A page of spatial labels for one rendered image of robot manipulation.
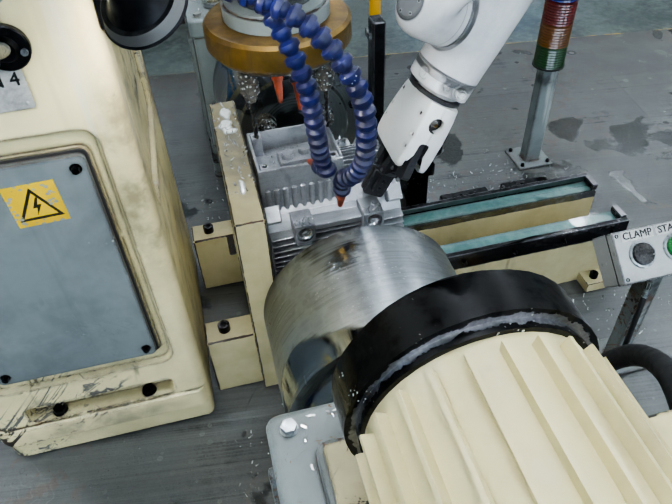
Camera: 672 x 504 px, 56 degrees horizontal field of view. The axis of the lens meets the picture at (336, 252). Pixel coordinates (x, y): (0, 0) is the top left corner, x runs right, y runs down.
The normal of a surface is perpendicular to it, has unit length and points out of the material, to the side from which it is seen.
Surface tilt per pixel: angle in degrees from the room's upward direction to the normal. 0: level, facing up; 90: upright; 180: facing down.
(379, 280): 2
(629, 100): 0
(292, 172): 90
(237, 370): 90
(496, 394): 14
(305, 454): 0
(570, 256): 90
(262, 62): 90
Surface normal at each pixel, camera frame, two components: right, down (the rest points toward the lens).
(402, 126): -0.85, -0.13
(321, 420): -0.04, -0.72
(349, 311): -0.37, -0.61
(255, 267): 0.25, 0.66
